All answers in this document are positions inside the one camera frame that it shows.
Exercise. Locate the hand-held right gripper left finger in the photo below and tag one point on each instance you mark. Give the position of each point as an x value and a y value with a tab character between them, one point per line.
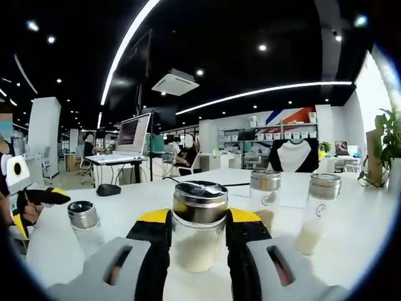
150	266

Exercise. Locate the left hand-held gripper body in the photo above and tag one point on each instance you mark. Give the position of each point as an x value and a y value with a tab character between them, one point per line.
18	182

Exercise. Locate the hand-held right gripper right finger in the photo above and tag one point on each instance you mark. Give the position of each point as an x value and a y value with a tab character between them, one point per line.
247	266

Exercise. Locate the small seasoning bottle white powder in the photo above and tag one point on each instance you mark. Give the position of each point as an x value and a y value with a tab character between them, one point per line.
197	254
83	216

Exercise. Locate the seasoning bottle brown granules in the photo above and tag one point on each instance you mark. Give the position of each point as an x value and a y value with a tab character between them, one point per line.
264	185

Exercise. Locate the tall seasoning bottle white powder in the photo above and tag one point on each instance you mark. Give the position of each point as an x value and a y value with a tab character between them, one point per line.
324	188

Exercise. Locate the person's left hand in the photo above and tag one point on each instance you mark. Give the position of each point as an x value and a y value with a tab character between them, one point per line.
33	213

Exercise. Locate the white office chair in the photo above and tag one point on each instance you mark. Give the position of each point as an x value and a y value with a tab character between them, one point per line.
84	164

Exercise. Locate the black computer mouse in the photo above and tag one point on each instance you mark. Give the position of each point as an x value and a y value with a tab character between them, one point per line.
108	189

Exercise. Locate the white standing desk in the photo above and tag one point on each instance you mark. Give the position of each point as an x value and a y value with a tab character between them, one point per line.
138	174

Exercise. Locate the silver open laptop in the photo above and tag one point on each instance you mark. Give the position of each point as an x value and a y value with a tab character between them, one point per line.
133	135

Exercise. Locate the black pole stand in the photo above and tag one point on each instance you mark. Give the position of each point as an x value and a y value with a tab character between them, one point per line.
152	150

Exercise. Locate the white shirt with black sleeves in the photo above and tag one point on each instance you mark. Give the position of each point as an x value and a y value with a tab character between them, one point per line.
293	156

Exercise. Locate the shelf with white boxes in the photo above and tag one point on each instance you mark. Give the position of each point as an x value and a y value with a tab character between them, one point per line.
275	136

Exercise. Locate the small hanging black monitor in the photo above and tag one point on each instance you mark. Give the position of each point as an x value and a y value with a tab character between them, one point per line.
159	114

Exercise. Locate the small plant in yellow pot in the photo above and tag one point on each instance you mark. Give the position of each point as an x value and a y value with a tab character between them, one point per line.
324	146

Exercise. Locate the small colourful screen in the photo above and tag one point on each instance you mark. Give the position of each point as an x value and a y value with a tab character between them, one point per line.
341	148

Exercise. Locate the long curved ceiling light strip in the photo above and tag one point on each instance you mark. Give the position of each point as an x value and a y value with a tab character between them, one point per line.
122	47

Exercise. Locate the brown cardboard board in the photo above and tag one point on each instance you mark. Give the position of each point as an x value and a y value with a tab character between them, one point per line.
374	156

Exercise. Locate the large hanging black monitor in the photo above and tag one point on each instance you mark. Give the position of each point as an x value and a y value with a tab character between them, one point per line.
144	56

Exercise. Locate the white ceiling air conditioner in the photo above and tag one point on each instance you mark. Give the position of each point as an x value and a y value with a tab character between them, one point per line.
175	83

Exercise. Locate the straight ceiling light strip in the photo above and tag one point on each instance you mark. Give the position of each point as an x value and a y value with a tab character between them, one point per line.
266	90

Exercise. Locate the large potted green plant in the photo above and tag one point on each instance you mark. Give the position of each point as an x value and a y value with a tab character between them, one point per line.
391	138

